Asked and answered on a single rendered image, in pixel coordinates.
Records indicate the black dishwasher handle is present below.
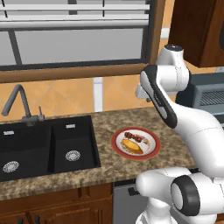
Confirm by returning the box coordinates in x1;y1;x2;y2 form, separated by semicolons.
127;186;141;197

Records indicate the kebab skewer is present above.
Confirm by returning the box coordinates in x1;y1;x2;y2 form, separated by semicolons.
123;131;149;144

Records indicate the window with white blinds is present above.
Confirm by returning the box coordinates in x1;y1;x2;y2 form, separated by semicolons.
0;0;166;84

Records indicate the grey sink tap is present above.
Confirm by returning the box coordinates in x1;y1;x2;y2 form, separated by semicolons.
1;84;46;127

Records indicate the grey dishwasher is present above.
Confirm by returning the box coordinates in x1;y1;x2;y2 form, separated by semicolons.
112;179;151;224

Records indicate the brown wooden wall cupboard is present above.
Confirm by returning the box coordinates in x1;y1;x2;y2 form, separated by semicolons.
168;0;224;68

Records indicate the baguette bread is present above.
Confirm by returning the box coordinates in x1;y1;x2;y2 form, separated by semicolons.
121;138;144;155

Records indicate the red rimmed white plate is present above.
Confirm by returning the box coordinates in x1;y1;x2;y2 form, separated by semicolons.
110;126;162;161

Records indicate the brown wooden cupboard door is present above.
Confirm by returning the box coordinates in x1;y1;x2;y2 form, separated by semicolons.
0;210;32;224
43;197;114;224

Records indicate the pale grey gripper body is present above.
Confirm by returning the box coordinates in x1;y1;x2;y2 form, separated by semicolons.
135;82;153;103

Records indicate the black double sink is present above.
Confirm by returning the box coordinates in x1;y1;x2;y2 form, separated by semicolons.
0;115;102;182

